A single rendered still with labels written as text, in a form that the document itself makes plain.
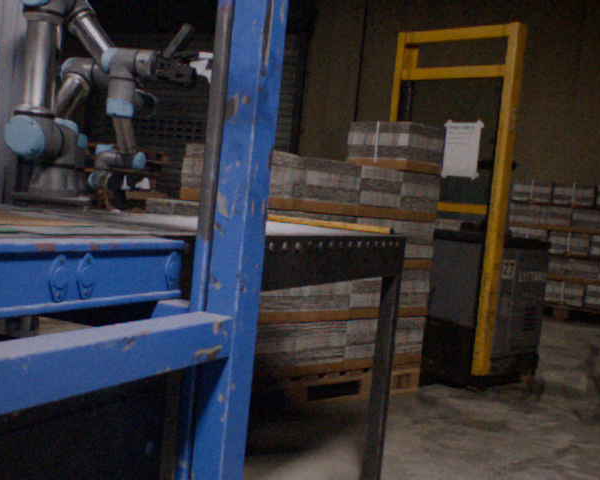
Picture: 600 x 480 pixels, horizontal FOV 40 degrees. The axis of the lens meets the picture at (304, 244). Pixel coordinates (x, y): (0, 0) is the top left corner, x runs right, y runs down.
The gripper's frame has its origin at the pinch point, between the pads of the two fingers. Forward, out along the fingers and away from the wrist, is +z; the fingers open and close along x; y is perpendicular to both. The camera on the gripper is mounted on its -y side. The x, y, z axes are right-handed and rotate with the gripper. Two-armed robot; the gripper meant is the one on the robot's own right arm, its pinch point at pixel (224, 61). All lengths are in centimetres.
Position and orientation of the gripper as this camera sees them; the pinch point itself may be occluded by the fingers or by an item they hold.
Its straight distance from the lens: 233.1
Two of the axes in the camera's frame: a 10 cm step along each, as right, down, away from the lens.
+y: -1.4, 9.9, -0.6
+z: 9.6, 1.2, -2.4
